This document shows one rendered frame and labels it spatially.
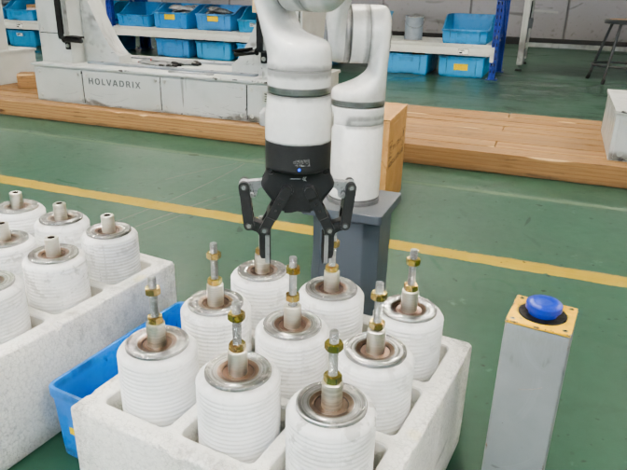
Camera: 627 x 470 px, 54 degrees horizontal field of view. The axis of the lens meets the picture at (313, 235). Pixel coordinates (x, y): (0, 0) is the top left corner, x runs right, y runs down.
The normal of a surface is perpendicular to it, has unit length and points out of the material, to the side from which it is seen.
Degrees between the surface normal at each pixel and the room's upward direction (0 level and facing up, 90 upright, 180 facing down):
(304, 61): 88
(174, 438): 0
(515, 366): 90
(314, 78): 91
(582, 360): 0
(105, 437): 90
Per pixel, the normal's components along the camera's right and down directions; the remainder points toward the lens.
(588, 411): 0.02, -0.93
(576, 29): -0.36, 0.34
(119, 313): 0.88, 0.19
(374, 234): 0.40, 0.36
